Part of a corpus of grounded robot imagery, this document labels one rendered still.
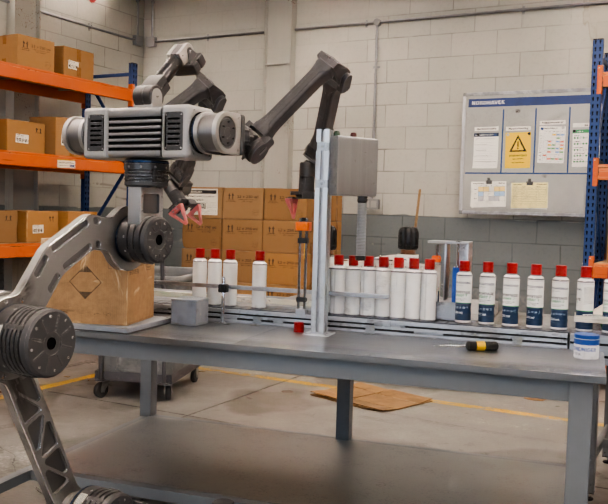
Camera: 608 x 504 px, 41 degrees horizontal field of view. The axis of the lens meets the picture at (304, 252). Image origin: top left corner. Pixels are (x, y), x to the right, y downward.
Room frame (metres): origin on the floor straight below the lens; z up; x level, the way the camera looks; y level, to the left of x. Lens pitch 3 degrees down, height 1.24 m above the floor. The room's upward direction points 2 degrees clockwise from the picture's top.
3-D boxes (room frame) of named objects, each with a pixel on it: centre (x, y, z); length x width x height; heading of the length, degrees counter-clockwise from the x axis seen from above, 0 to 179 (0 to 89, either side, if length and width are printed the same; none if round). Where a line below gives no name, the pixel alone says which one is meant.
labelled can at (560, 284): (2.57, -0.81, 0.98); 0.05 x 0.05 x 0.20
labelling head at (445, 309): (2.77, -0.49, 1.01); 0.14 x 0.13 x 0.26; 71
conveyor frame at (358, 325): (2.82, -0.06, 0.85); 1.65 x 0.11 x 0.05; 71
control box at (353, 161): (2.71, -0.14, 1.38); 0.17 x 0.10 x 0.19; 126
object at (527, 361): (3.05, -0.01, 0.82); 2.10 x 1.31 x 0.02; 71
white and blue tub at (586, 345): (2.36, -0.83, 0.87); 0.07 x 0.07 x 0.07
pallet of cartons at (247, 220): (6.83, 0.34, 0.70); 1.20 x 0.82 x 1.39; 68
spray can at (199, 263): (2.98, 0.38, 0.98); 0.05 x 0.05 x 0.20
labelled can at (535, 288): (2.59, -0.74, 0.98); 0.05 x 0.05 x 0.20
